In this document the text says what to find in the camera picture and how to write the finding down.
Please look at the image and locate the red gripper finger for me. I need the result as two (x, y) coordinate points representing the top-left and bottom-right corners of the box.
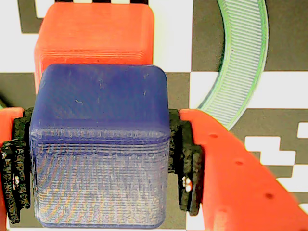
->
(168, 108), (308, 231)
(0, 107), (34, 224)

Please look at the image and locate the blue cube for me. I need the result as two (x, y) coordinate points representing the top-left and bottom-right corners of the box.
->
(28, 63), (172, 229)

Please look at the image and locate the red cube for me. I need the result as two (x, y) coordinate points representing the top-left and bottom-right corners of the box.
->
(33, 1), (155, 95)

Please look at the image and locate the black white marker checkerboard mat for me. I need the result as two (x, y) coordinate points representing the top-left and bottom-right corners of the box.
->
(0, 0), (308, 231)

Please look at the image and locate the green flat ring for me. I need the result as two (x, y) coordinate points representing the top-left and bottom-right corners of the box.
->
(196, 0), (269, 131)

